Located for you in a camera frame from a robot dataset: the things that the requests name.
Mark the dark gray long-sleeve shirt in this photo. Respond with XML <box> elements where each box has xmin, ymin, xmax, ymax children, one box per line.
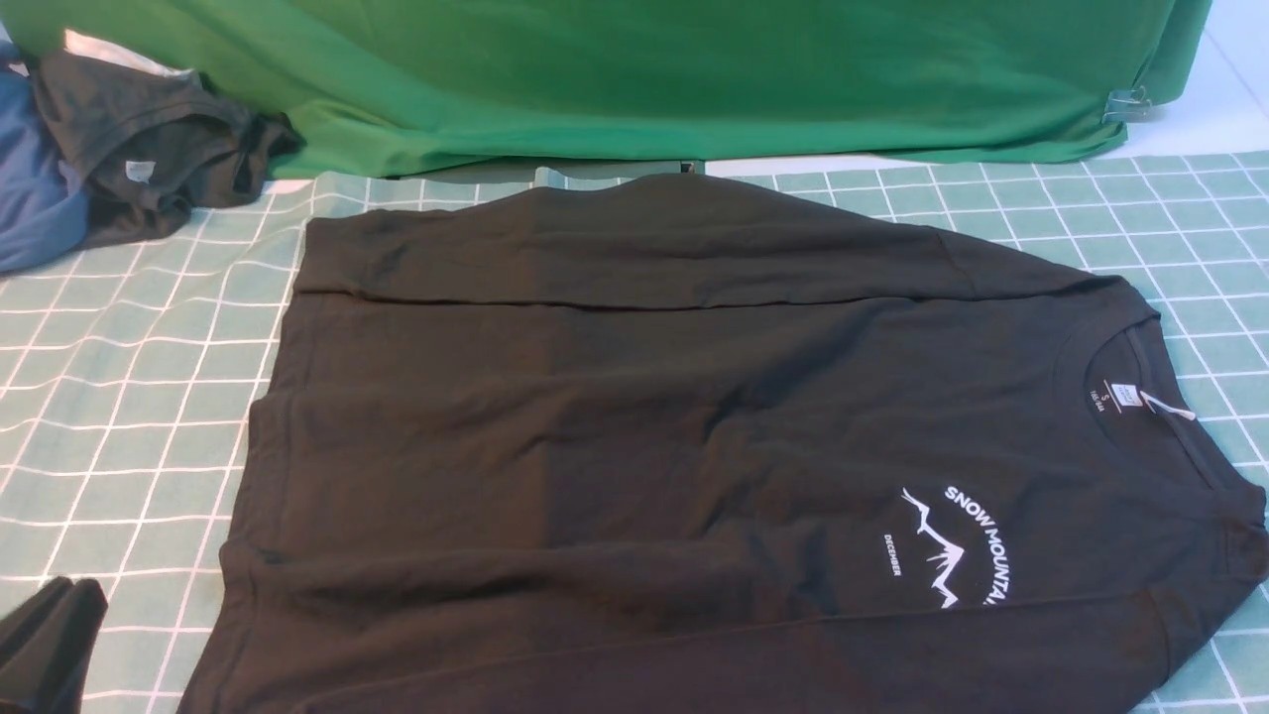
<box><xmin>178</xmin><ymin>175</ymin><xmax>1266</xmax><ymax>713</ymax></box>

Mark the green checkered tablecloth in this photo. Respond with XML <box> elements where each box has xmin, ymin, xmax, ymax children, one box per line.
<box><xmin>1</xmin><ymin>151</ymin><xmax>1268</xmax><ymax>713</ymax></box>

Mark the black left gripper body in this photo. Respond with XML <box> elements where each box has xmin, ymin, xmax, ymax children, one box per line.
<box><xmin>1</xmin><ymin>577</ymin><xmax>108</xmax><ymax>713</ymax></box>

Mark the green backdrop cloth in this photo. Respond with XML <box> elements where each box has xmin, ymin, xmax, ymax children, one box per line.
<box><xmin>3</xmin><ymin>1</ymin><xmax>1211</xmax><ymax>178</ymax></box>

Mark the blue garment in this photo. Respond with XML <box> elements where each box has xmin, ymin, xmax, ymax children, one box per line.
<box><xmin>1</xmin><ymin>41</ymin><xmax>89</xmax><ymax>275</ymax></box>

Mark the crumpled dark gray shirt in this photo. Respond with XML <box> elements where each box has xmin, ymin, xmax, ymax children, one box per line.
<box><xmin>32</xmin><ymin>49</ymin><xmax>303</xmax><ymax>249</ymax></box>

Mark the metal binder clip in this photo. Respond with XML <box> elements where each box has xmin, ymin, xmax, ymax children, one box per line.
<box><xmin>1101</xmin><ymin>86</ymin><xmax>1154</xmax><ymax>126</ymax></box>

